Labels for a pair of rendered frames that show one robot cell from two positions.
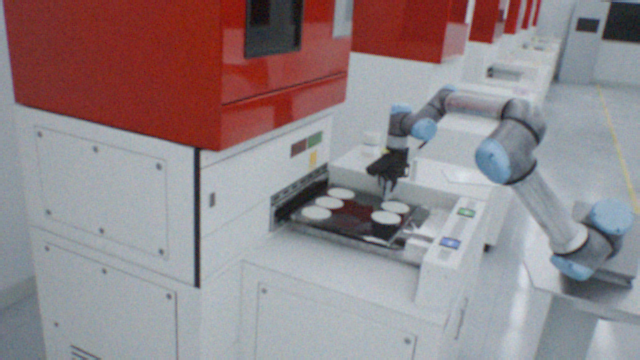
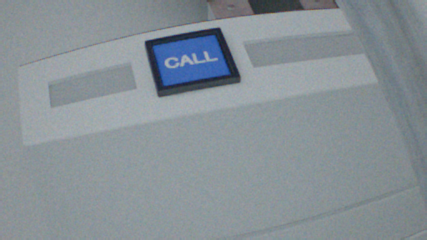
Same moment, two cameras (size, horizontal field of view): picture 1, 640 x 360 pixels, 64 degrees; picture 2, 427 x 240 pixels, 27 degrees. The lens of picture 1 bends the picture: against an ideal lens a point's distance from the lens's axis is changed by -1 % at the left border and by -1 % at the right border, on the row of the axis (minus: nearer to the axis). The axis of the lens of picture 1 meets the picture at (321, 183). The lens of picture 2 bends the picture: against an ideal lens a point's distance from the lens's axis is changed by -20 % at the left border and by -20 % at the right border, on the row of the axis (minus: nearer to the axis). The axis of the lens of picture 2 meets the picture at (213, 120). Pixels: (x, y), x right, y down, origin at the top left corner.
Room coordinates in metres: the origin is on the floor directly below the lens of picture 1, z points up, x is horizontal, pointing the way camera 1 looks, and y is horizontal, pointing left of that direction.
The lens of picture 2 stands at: (1.03, -0.84, 1.44)
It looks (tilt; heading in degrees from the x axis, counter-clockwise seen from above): 44 degrees down; 54
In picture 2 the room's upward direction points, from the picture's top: 1 degrees counter-clockwise
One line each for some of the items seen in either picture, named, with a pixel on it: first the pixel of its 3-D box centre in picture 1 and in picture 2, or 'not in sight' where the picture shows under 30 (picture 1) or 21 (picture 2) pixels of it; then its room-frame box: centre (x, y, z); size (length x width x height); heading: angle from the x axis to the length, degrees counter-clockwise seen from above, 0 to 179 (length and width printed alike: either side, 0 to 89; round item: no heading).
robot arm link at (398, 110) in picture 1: (400, 119); not in sight; (1.77, -0.25, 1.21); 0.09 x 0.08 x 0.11; 33
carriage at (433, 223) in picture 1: (430, 236); not in sight; (1.58, -0.38, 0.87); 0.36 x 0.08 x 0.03; 157
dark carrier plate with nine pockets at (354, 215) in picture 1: (357, 210); not in sight; (1.67, -0.13, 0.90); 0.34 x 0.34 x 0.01; 67
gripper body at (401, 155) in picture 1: (395, 162); not in sight; (1.78, -0.26, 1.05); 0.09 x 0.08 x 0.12; 127
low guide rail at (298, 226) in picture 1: (358, 243); not in sight; (1.54, -0.14, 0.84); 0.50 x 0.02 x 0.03; 67
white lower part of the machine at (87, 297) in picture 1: (193, 304); not in sight; (1.72, 0.46, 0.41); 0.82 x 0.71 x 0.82; 157
